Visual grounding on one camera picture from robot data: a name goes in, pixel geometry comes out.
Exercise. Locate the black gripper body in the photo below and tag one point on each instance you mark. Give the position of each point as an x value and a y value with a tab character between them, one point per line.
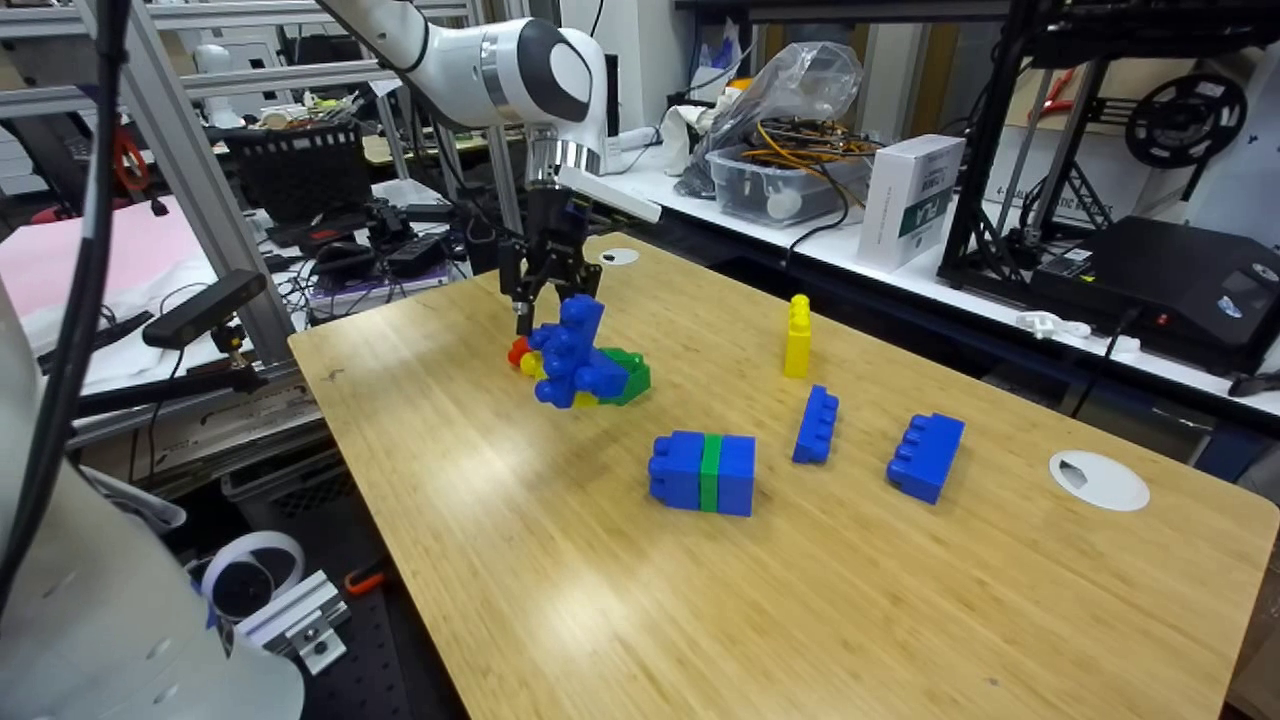
555	242

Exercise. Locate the black filament spool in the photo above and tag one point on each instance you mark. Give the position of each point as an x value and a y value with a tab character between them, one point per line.
1185	92

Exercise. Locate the thick blue toy block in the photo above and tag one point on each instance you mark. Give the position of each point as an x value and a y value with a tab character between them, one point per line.
927	460

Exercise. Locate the white computer tower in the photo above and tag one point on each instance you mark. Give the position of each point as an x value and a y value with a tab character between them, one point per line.
652	52

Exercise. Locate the thin blue toy block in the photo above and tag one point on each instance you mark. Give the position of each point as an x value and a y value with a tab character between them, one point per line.
817	425

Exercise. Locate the clear plastic bin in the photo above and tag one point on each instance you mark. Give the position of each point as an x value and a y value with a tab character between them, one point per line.
787	199

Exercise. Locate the white top workbench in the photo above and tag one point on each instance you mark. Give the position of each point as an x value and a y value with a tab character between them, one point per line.
985	305

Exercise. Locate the yellow toy block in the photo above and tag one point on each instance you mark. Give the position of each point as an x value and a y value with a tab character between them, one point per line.
799	343

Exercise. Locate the black stereo camera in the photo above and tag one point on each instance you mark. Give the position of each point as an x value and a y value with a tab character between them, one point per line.
200	308

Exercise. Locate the pink board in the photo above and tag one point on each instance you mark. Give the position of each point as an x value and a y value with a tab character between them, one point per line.
92	267

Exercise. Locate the black flat device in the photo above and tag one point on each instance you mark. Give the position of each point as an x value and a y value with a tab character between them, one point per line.
1185	287

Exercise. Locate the multicolour toy block stack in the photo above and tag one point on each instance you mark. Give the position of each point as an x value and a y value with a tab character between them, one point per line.
573	354

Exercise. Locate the large white rounded cover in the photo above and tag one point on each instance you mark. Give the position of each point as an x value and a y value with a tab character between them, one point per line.
81	625

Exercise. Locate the white tape roll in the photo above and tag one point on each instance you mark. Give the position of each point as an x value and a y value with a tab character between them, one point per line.
248	544

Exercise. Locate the white table grommet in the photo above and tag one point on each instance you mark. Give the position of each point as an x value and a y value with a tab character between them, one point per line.
1096	480
619	255

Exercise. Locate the clear plastic bag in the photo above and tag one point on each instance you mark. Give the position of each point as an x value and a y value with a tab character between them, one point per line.
803	84

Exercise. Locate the blue block stack green layer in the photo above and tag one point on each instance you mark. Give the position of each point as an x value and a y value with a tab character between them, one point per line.
703	473

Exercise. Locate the black 3D printer frame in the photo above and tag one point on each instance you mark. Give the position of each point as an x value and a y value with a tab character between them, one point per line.
992	145

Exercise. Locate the metal bracket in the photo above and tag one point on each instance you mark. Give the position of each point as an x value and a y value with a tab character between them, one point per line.
307	625

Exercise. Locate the white cardboard box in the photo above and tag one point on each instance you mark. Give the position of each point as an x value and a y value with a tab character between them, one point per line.
907	203

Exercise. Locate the aluminium extrusion frame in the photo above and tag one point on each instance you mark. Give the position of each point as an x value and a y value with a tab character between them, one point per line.
186	174

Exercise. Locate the red toy block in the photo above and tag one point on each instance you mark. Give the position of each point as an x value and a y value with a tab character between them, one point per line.
519	354

